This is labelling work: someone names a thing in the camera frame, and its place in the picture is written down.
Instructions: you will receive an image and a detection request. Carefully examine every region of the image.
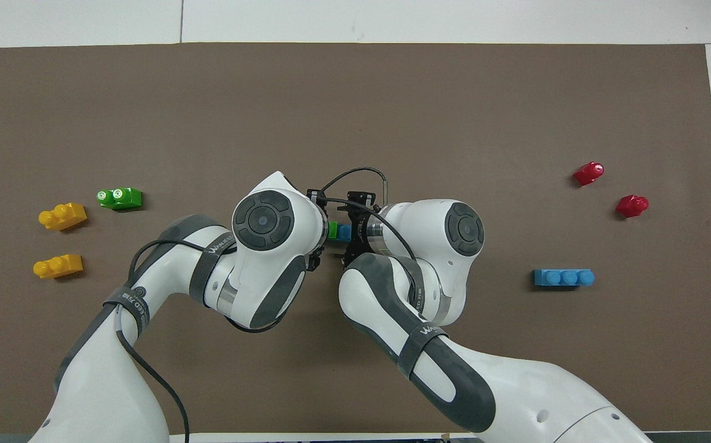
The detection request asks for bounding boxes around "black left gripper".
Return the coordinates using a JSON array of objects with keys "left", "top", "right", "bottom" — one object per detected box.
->
[{"left": 306, "top": 188, "right": 332, "bottom": 272}]

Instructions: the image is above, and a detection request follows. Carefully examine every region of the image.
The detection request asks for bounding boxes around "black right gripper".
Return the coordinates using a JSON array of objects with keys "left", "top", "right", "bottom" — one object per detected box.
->
[{"left": 341, "top": 192, "right": 384, "bottom": 267}]

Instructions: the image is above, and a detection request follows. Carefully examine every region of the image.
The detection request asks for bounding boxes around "brown table mat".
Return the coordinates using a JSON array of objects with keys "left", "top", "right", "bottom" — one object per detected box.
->
[{"left": 0, "top": 42, "right": 711, "bottom": 436}]

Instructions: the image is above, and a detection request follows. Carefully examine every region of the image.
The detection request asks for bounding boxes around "green brick with white-marked studs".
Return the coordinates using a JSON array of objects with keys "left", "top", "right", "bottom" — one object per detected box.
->
[{"left": 97, "top": 187, "right": 143, "bottom": 211}]

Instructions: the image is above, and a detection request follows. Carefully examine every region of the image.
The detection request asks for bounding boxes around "red single-stud brick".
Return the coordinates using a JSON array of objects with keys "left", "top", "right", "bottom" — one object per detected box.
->
[
  {"left": 573, "top": 161, "right": 605, "bottom": 186},
  {"left": 615, "top": 194, "right": 650, "bottom": 218}
]

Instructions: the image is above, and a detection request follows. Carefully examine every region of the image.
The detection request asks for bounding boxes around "yellow two-stud brick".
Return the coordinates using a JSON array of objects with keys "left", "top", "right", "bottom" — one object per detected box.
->
[
  {"left": 38, "top": 202, "right": 88, "bottom": 231},
  {"left": 33, "top": 253, "right": 84, "bottom": 280}
]

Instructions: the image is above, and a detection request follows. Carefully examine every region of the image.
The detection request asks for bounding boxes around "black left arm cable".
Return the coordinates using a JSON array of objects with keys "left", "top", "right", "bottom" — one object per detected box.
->
[{"left": 114, "top": 239, "right": 295, "bottom": 443}]

